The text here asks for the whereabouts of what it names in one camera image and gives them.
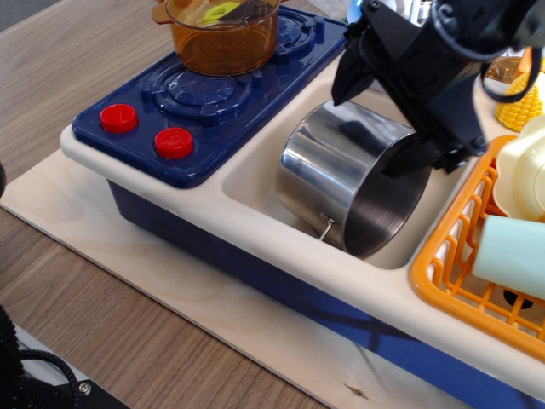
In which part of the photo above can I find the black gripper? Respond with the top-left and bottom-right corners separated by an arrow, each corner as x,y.
331,1 -> 486,178

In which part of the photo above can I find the stainless steel pot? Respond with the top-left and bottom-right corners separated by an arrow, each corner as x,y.
276,101 -> 431,258

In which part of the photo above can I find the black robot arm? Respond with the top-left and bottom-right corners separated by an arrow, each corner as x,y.
332,1 -> 544,177

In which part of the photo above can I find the cream toy kitchen sink unit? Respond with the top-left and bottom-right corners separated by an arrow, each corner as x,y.
60,64 -> 544,408

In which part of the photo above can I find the amber transparent plastic pot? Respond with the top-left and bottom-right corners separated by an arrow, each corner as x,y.
151,1 -> 281,76

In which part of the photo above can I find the yellow toy corn cob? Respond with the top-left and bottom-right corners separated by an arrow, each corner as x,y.
495,72 -> 544,132

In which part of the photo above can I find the cream plastic dish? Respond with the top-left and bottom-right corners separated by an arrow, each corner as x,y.
493,116 -> 544,222

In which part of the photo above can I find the orange dish rack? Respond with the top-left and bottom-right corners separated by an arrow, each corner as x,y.
410,135 -> 544,360

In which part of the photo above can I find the light blue plastic cup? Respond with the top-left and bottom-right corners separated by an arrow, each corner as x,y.
473,216 -> 544,300

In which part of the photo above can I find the blue toy stove top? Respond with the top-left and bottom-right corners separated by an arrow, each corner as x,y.
72,6 -> 347,188

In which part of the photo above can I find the green toy utensil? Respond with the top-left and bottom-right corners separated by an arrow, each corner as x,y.
201,1 -> 240,23

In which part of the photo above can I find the right red stove knob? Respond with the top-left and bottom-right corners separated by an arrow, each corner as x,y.
154,127 -> 194,160

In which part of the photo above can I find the red stove knob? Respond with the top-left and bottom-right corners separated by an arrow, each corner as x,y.
100,103 -> 139,134
154,127 -> 194,160

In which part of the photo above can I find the left red stove knob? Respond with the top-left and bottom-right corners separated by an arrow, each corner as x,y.
100,103 -> 139,134

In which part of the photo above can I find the light plywood board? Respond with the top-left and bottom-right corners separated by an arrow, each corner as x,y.
1,152 -> 461,408

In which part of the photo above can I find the black metal bracket with screw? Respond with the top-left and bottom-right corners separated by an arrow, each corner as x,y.
55,379 -> 129,409

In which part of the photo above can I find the black braided cable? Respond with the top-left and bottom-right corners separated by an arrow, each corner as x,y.
0,304 -> 80,409

